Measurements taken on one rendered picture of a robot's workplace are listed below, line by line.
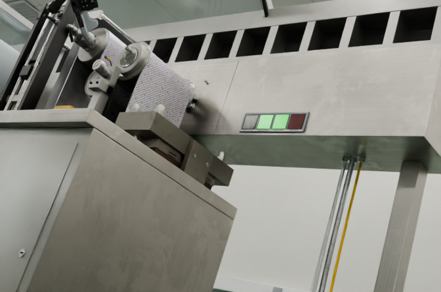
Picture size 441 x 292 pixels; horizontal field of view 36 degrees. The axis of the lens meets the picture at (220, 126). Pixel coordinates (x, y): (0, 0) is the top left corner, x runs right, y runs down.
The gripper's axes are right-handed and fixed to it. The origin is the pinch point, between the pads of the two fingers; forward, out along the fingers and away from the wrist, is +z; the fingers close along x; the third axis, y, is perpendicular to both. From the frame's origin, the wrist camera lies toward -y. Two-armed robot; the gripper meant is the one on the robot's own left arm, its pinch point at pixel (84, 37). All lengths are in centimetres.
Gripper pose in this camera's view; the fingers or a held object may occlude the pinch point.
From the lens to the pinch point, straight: 228.7
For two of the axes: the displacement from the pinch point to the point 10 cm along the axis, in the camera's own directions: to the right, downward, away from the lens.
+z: 2.4, 9.2, 3.1
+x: -1.8, -2.7, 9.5
